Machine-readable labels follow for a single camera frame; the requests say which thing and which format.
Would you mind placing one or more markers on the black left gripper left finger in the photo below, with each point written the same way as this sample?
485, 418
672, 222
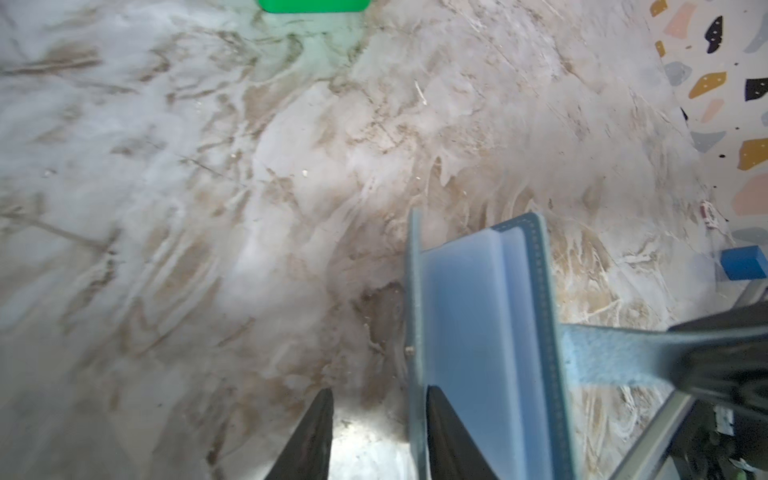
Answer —
307, 453

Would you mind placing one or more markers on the blue block on rail end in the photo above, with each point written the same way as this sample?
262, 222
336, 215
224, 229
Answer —
744, 263

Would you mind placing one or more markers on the green plastic card tray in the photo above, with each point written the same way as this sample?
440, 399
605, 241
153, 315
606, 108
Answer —
313, 6

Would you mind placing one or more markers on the blue card holder wallet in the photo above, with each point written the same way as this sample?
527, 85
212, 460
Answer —
482, 327

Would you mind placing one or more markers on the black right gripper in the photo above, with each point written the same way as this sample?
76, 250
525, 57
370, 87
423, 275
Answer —
727, 362

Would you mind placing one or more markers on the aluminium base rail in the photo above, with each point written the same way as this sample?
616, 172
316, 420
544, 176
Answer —
690, 438

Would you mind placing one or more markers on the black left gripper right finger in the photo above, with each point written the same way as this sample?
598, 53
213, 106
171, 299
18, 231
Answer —
453, 455

